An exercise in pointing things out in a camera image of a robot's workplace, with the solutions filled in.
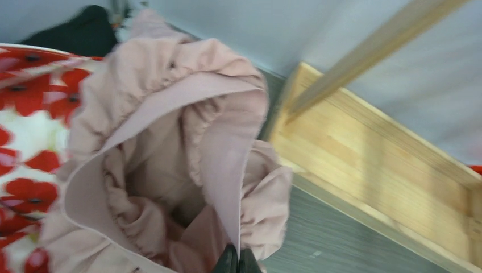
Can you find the pink pleated skirt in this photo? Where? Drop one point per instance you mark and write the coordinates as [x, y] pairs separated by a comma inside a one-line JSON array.
[[165, 167]]

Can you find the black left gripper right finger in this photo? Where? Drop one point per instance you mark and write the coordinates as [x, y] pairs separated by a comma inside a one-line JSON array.
[[248, 263]]

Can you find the black garment in basket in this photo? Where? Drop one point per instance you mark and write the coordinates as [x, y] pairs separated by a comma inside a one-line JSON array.
[[89, 33]]

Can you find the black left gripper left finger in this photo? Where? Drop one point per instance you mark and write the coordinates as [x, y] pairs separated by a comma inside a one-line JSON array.
[[228, 261]]

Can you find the red poppy print garment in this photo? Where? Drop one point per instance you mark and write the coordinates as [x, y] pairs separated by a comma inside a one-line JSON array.
[[39, 93]]

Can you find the wooden hanger rack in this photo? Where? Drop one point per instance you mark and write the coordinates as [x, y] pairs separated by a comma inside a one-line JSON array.
[[360, 161]]

